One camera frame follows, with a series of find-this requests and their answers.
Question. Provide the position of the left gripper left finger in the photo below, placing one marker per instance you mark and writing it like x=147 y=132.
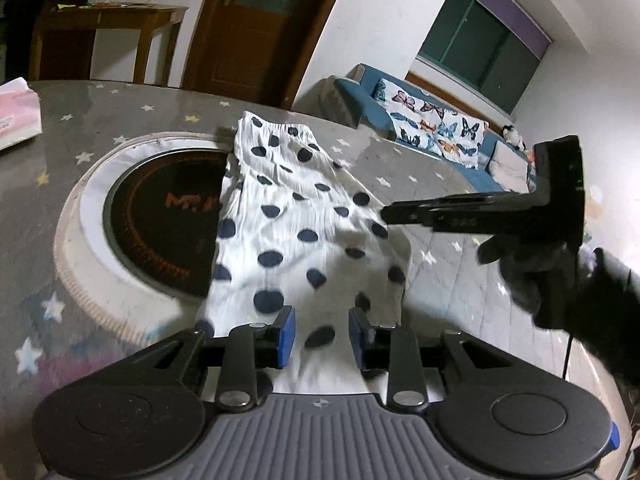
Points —
x=188 y=356

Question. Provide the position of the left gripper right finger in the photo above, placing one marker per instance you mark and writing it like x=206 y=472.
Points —
x=405 y=356

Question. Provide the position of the white polka dot garment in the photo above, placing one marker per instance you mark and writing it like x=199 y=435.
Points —
x=297 y=230

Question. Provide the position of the black gloved right hand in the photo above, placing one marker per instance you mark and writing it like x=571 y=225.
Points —
x=588 y=294

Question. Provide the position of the beige cushion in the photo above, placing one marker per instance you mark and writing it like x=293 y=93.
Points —
x=510 y=170

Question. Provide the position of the grey star tablecloth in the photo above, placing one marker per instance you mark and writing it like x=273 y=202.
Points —
x=76 y=404

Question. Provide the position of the plush toy on sofa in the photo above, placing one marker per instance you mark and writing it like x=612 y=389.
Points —
x=512 y=137

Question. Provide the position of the built-in induction cooker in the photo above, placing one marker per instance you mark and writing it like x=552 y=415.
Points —
x=135 y=240

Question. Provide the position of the butterfly print pillow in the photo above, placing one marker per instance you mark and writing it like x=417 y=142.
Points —
x=429 y=127

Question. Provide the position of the green framed window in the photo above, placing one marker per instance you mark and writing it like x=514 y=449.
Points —
x=468 y=42

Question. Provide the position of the blue sofa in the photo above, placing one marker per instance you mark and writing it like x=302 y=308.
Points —
x=349 y=101

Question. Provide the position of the brown wooden door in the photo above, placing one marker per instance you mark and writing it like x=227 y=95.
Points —
x=254 y=50

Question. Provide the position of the pink tissue pack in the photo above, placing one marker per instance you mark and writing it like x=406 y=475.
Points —
x=20 y=116

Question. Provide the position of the wooden side table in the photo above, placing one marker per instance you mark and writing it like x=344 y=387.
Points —
x=150 y=30

